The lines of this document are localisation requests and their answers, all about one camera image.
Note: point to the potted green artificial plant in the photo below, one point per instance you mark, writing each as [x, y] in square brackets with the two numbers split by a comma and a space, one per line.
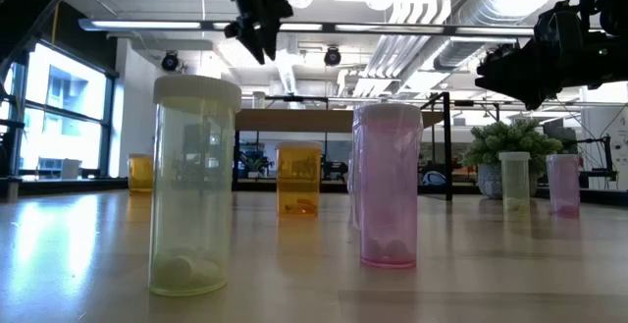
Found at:
[510, 139]

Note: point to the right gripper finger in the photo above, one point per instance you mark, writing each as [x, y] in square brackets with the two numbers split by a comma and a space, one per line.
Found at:
[537, 92]
[510, 75]

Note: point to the small pale green medicine bottle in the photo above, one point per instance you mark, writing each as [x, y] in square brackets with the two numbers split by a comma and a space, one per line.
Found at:
[514, 180]
[258, 101]

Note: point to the black background robot arm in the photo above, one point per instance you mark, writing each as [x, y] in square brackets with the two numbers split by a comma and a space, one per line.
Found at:
[338, 168]

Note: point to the tall pink medicine bottle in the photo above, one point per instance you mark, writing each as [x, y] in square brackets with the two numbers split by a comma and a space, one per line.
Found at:
[390, 190]

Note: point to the silver ceiling duct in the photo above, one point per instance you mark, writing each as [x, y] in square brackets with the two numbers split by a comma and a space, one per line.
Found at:
[490, 4]

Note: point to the small pink medicine bottle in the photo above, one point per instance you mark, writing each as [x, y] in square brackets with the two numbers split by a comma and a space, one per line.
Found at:
[562, 185]

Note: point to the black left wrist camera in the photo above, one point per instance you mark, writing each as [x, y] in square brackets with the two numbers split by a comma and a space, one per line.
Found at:
[232, 29]

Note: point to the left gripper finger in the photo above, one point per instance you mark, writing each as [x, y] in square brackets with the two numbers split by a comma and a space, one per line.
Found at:
[274, 23]
[245, 4]

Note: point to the white bin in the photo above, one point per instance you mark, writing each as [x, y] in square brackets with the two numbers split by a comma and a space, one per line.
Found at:
[71, 168]

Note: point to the black background monitor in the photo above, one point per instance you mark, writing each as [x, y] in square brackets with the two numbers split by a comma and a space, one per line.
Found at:
[569, 134]

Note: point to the orange medicine bottle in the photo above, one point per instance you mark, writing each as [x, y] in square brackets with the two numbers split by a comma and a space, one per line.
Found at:
[298, 180]
[141, 176]

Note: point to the large window black frame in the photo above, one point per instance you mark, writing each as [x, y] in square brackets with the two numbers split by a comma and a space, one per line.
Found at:
[64, 136]

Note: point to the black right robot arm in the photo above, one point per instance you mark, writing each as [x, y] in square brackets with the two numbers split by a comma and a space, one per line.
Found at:
[613, 9]

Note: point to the black aluminium table frame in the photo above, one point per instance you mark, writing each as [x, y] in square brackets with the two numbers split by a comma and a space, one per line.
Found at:
[73, 185]

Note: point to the large pale green medicine bottle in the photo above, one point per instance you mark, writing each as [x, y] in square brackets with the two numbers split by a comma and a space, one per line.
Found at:
[193, 190]

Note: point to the black round ceiling spotlight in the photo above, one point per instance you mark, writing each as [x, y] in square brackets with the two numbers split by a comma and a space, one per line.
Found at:
[332, 57]
[170, 62]

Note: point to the wooden shelf black metal legs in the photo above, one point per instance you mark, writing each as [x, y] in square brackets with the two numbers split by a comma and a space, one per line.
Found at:
[304, 121]

